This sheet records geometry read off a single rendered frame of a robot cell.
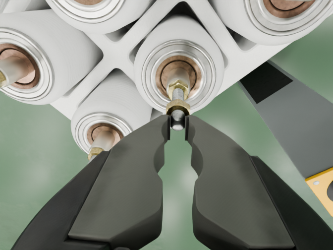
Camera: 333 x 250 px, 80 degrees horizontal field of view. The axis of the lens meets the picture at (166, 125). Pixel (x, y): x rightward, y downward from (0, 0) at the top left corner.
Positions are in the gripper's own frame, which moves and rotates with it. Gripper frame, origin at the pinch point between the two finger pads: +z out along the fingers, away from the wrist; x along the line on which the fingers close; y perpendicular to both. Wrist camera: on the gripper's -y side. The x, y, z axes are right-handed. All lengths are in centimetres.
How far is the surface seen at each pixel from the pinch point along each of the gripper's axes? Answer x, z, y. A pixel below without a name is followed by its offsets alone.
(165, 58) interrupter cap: -1.2, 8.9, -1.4
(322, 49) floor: 30.1, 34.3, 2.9
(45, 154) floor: -39, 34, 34
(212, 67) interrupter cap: 3.3, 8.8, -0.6
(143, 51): -3.4, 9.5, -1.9
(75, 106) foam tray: -15.7, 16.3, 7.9
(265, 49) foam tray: 11.0, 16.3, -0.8
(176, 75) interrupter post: -0.1, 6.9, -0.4
